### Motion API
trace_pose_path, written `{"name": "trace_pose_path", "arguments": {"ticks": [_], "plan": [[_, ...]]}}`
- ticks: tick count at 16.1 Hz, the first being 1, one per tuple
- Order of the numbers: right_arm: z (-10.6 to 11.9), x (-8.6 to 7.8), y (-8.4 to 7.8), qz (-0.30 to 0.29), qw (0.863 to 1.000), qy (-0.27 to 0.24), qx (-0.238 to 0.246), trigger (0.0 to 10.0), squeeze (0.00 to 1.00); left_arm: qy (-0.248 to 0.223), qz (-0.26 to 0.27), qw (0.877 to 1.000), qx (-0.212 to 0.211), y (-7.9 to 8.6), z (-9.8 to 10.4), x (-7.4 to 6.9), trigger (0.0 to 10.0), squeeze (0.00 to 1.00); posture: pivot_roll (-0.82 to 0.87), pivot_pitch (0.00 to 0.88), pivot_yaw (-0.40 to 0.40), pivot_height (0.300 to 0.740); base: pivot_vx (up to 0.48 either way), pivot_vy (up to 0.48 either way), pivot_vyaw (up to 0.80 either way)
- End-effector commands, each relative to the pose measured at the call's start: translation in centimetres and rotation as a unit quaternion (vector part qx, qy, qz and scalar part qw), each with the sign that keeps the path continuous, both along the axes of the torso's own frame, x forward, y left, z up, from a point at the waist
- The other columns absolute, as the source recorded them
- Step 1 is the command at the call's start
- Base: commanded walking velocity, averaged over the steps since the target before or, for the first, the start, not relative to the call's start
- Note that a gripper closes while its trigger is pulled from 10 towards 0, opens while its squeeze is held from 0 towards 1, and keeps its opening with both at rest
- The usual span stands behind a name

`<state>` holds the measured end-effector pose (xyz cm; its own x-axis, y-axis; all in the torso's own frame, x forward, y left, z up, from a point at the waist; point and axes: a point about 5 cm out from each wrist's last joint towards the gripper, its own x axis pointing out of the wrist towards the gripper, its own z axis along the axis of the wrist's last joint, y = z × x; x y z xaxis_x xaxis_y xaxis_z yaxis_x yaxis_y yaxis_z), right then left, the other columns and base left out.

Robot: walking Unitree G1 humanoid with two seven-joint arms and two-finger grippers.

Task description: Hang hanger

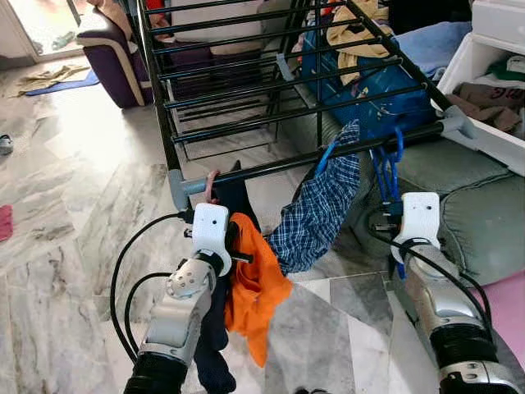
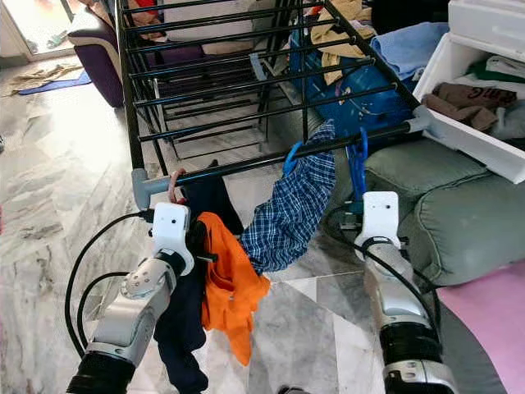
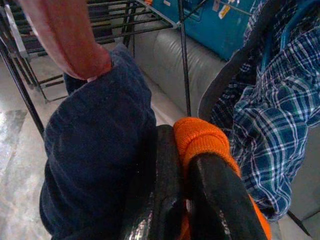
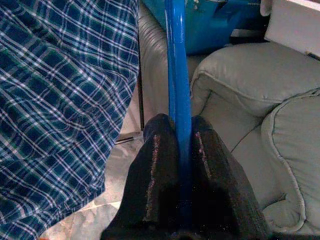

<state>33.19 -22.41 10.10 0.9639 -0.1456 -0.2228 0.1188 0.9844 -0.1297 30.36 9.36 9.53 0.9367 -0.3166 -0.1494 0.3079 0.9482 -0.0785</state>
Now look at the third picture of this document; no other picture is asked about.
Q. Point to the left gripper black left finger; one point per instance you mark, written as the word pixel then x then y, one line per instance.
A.
pixel 165 162

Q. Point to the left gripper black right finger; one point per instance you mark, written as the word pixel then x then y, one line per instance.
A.
pixel 220 200

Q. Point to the orange garment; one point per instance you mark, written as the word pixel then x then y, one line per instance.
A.
pixel 200 135

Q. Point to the teal plastic hanger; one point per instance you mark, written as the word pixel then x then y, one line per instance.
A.
pixel 285 37

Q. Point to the navy garment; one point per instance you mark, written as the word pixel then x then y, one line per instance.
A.
pixel 100 150

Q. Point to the blue plaid shirt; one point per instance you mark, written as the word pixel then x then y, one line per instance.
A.
pixel 275 125

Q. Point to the grey sofa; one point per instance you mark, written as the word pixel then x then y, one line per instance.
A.
pixel 170 62

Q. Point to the black metal drying rack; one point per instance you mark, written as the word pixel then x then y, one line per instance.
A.
pixel 185 62

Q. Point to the teal blue cabinet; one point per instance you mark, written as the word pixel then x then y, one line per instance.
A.
pixel 212 27

